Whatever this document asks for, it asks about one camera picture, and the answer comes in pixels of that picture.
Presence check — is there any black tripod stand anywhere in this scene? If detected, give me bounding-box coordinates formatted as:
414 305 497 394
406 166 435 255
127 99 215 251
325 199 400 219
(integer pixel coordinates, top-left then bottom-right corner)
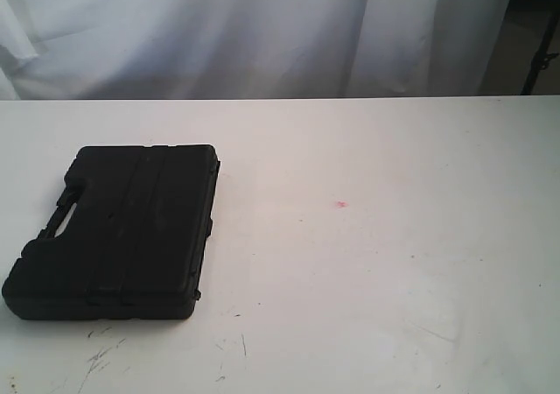
514 0 559 95

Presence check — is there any black plastic tool case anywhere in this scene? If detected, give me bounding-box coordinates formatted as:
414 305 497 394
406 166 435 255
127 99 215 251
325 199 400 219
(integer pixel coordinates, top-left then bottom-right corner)
2 144 221 320

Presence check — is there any white backdrop cloth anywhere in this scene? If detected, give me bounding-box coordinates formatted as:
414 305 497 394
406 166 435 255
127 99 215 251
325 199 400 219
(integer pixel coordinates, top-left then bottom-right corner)
1 0 509 100

